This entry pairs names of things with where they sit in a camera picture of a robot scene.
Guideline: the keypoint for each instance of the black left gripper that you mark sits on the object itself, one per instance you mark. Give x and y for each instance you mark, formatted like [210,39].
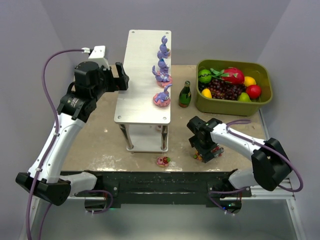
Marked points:
[116,78]

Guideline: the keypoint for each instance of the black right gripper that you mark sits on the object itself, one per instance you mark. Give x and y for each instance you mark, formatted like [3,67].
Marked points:
[208,154]

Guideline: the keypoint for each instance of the pink yellow bear toy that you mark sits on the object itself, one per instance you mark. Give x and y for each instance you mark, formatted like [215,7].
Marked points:
[197,156]

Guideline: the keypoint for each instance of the purple bunny with blue bow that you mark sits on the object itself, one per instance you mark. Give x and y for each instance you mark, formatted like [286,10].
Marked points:
[163,67]

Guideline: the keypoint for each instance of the purple bunny with strawberry cake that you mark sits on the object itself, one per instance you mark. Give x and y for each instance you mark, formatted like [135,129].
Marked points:
[163,52]

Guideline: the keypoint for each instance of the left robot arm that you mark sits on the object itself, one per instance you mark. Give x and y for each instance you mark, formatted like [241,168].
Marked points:
[43,179]

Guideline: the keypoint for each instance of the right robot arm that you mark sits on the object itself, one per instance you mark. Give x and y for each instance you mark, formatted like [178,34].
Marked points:
[270,164]

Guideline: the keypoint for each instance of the white two-tier shelf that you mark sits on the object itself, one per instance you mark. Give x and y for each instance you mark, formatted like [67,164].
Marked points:
[135,113]

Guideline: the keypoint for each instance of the red pink bear toy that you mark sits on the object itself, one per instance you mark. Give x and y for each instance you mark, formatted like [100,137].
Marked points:
[216,152]

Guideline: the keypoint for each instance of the pink strawberry donut toy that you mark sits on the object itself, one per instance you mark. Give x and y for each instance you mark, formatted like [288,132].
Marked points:
[163,161]

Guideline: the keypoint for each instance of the green glass bottle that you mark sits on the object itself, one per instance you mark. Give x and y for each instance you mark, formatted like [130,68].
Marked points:
[185,95]

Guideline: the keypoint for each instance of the yellow toy mango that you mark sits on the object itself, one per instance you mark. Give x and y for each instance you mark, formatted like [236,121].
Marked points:
[206,93]

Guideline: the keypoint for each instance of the purple toy grape bunch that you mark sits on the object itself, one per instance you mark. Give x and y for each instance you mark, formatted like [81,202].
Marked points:
[221,90]

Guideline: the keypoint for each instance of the green toy apple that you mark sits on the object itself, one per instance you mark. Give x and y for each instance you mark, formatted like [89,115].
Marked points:
[244,97]

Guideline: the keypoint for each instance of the green toy lime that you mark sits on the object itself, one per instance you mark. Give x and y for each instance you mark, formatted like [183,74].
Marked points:
[204,76]

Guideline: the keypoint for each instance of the red toy apple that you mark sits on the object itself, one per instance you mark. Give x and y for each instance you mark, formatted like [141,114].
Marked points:
[254,91]

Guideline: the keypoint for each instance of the red toy dragon fruit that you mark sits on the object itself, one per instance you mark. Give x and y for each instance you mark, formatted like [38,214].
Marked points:
[230,75]

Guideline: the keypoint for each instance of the yellow toy lemon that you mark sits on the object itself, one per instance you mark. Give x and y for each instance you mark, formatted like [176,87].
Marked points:
[249,81]

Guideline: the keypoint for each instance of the olive green plastic bin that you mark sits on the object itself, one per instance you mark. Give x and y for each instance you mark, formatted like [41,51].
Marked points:
[234,107]

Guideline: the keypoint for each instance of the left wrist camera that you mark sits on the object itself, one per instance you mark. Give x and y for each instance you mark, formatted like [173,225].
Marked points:
[97,55]

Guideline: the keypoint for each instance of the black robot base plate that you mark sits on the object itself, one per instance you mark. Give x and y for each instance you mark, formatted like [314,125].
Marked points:
[162,188]

